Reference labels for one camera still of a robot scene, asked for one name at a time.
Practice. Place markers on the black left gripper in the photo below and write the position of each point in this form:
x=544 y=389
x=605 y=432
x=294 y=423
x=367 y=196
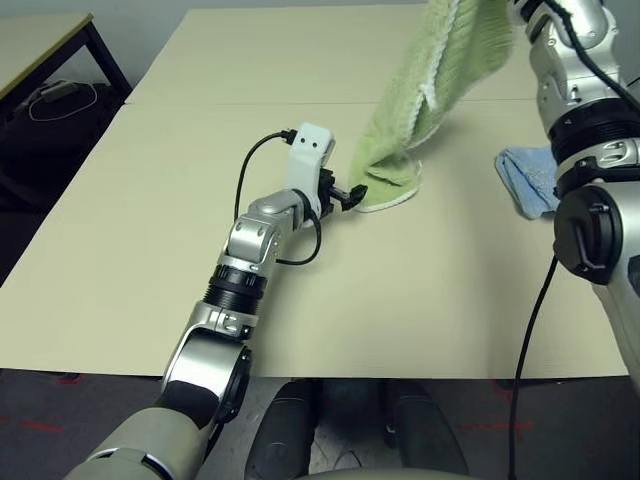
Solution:
x=327 y=197

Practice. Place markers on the green towel with white trim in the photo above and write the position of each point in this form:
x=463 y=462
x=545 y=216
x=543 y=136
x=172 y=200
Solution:
x=450 y=65

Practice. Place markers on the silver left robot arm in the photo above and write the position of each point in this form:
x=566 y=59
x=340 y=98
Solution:
x=260 y=235

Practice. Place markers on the folded light blue towel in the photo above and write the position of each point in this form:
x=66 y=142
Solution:
x=525 y=180

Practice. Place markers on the grey right robot leg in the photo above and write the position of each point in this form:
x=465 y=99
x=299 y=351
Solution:
x=425 y=430

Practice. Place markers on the red floor tape cross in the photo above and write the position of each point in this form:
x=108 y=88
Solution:
x=495 y=427

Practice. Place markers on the grey power adapter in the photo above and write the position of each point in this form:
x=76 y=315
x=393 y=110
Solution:
x=57 y=90

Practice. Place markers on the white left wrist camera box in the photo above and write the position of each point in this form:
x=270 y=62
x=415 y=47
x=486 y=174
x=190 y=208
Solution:
x=312 y=142

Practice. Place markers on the side table with black frame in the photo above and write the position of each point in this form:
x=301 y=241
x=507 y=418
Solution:
x=35 y=45

